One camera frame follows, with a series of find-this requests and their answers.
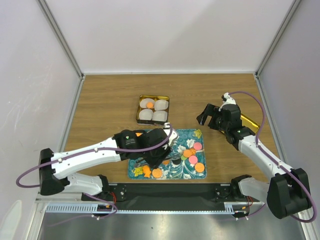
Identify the orange fish cookie front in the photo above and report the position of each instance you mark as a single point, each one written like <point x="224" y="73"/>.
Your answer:
<point x="146" y="171"/>

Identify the gold cookie tin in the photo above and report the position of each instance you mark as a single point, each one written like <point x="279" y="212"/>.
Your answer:
<point x="150" y="122"/>

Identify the gold tin lid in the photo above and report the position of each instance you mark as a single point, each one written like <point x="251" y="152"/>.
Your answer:
<point x="247" y="123"/>

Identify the white paper cup back right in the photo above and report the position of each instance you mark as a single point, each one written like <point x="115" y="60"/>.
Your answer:
<point x="161" y="105"/>

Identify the black sandwich cookie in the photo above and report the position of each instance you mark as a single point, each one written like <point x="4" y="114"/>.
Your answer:
<point x="177" y="161"/>

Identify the white paper cup front left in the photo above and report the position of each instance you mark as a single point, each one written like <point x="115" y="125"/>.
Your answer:
<point x="146" y="114"/>

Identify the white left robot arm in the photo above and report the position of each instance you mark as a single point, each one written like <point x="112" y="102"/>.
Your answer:
<point x="59" y="171"/>

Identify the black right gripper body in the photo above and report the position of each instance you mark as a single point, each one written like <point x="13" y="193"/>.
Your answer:
<point x="225" y="125"/>

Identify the white paper cup back left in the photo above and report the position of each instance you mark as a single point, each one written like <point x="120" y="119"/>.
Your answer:
<point x="144" y="101"/>

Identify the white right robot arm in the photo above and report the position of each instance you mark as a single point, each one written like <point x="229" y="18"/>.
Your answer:
<point x="288" y="190"/>

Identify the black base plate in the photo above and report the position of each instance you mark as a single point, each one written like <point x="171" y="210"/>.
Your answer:
<point x="154" y="194"/>

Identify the orange round waffle cookie right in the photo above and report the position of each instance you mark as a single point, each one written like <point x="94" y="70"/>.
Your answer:
<point x="199" y="167"/>

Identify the white paper cup front right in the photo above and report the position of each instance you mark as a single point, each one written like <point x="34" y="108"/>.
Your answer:
<point x="160" y="116"/>

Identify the blue floral tray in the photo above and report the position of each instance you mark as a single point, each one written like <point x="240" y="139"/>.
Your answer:
<point x="186" y="161"/>

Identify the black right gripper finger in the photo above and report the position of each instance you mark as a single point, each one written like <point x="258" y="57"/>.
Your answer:
<point x="216" y="121"/>
<point x="208" y="111"/>

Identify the small orange round cookie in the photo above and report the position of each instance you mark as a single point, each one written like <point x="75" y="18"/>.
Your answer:
<point x="187" y="153"/>

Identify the orange round cookie front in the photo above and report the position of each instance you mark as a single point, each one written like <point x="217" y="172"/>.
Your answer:
<point x="157" y="173"/>

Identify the white cable duct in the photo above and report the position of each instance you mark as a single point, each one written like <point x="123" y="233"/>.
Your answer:
<point x="220" y="208"/>

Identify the white paper cup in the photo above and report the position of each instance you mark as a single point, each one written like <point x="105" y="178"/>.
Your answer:
<point x="146" y="114"/>
<point x="160" y="116"/>
<point x="144" y="101"/>
<point x="161" y="105"/>

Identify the pink sandwich cookie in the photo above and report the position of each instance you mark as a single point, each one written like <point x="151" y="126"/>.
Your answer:
<point x="193" y="160"/>
<point x="197" y="146"/>

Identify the pink sandwich cookie lower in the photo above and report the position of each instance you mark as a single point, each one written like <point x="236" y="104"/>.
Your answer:
<point x="193" y="160"/>

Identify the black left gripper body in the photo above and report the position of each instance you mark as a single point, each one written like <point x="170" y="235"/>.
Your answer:
<point x="154" y="159"/>

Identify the pink sandwich cookie upper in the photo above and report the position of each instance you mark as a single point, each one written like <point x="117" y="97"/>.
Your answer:
<point x="197" y="146"/>

